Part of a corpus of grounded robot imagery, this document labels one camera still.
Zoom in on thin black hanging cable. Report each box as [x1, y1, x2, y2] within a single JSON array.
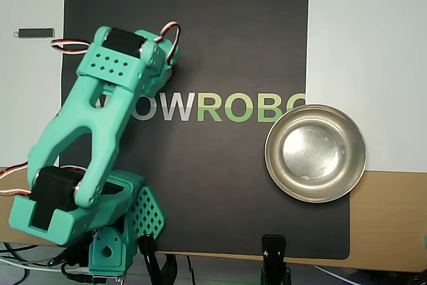
[[184, 254, 197, 285]]

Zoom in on long white cable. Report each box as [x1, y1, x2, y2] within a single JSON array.
[[0, 257, 64, 271]]

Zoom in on red white black servo wire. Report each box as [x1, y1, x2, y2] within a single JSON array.
[[50, 38, 91, 55], [0, 162, 84, 199], [158, 21, 183, 65]]

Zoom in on black WOWROBO mat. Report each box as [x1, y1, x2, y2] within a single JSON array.
[[55, 0, 351, 261]]

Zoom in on metal bowl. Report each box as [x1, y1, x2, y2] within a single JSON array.
[[264, 103, 367, 204]]

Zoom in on black clamp at centre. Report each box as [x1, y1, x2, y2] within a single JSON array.
[[260, 234, 292, 285]]

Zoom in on black robot base clamp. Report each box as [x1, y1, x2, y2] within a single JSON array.
[[137, 234, 178, 285]]

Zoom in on teal gripper with servo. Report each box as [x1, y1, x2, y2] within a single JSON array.
[[135, 29, 181, 95]]

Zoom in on black USB stick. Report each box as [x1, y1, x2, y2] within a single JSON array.
[[13, 27, 56, 39]]

